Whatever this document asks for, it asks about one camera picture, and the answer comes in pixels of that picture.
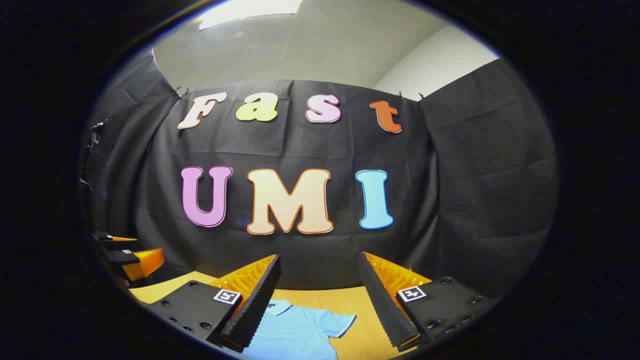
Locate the black metal stand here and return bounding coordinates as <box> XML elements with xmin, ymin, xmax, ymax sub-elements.
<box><xmin>80</xmin><ymin>119</ymin><xmax>108</xmax><ymax>191</ymax></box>

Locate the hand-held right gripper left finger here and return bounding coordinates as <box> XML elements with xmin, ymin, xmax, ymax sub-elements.
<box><xmin>141</xmin><ymin>254</ymin><xmax>282</xmax><ymax>353</ymax></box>

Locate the light blue T-shirt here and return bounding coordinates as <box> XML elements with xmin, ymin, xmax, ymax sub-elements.
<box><xmin>242</xmin><ymin>299</ymin><xmax>357</xmax><ymax>360</ymax></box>

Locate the ceiling light panel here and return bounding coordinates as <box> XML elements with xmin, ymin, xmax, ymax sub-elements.
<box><xmin>199</xmin><ymin>0</ymin><xmax>303</xmax><ymax>31</ymax></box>

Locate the black backdrop cloth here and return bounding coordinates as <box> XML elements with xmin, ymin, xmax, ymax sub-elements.
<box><xmin>80</xmin><ymin>50</ymin><xmax>558</xmax><ymax>301</ymax></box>

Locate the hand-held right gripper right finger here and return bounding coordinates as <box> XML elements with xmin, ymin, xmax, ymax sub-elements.
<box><xmin>357</xmin><ymin>251</ymin><xmax>493</xmax><ymax>351</ymax></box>

